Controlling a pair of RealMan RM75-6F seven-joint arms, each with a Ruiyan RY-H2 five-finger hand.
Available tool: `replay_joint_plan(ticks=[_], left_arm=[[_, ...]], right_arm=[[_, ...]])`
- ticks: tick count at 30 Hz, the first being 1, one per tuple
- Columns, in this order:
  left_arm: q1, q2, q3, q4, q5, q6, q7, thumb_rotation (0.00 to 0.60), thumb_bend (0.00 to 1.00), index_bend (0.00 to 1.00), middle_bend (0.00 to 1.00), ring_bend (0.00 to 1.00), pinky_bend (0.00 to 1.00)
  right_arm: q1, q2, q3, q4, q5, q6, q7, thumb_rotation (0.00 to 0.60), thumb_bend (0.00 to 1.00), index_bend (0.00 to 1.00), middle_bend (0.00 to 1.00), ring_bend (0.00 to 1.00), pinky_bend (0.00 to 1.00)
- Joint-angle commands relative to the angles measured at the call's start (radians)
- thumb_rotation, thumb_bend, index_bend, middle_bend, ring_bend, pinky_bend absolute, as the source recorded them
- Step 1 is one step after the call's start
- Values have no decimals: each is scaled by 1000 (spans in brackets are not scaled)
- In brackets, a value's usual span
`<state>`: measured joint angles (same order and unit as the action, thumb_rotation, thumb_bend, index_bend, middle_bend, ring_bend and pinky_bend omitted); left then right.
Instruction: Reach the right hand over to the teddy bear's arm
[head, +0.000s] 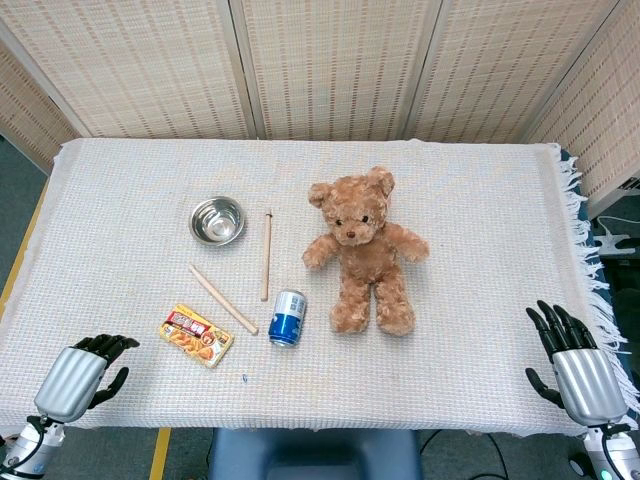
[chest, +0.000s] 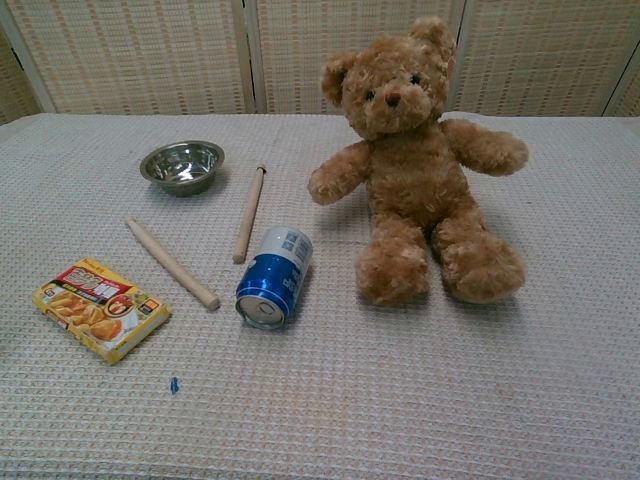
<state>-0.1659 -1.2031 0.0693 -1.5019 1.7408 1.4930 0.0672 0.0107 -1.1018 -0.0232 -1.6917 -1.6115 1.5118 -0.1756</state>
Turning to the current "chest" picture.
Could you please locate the wooden stick with dark tip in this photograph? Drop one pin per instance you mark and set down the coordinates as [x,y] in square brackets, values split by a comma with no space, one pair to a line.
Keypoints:
[248,215]

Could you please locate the yellow curry box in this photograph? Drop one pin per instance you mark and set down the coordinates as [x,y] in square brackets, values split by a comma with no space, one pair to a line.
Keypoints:
[100,310]

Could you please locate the woven folding screen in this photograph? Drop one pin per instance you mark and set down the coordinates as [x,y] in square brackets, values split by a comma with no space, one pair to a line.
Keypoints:
[150,55]

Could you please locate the small blue scrap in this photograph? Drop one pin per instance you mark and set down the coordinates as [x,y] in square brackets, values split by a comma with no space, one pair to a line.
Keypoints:
[174,385]

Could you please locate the brown plush teddy bear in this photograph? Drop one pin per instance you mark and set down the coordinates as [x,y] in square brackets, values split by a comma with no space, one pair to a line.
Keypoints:
[415,175]

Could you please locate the blue and white drink can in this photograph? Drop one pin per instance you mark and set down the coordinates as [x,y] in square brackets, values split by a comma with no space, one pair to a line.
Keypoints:
[275,280]

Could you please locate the stainless steel bowl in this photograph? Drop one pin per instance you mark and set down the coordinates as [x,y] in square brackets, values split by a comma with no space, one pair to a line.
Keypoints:
[181,166]

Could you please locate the beige woven table cloth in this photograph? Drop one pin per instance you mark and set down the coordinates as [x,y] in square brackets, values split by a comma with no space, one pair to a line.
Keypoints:
[320,390]

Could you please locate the plain wooden stick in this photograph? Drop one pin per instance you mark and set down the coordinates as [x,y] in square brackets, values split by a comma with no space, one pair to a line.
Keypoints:
[170,260]

